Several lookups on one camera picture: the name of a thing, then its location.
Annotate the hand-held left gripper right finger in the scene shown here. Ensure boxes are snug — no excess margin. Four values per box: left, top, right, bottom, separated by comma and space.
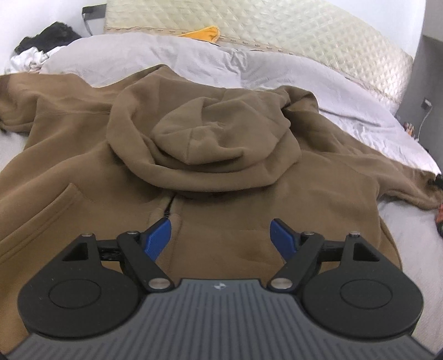
269, 218, 381, 291

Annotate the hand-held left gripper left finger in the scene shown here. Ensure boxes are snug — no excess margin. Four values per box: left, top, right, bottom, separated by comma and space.
62, 218, 174, 291

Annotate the brown hoodie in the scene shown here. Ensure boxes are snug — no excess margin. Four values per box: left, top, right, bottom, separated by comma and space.
0, 64, 443, 341

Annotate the grey nightstand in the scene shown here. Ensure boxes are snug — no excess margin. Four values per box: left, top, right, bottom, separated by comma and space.
395, 33, 443, 174

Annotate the grey-white duvet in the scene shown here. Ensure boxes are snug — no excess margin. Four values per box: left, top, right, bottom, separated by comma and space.
40, 33, 442, 175

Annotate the yellow cloth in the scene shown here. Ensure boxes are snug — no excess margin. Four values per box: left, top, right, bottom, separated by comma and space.
180, 26, 222, 44

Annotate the cream quilted headboard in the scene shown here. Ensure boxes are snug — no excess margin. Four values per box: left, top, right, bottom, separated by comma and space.
104, 0, 414, 115

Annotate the black cloth pile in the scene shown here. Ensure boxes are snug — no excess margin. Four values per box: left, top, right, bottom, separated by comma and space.
16, 21, 82, 54

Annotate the white charger cable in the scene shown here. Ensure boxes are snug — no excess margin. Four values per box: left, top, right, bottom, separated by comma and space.
415, 104, 432, 142

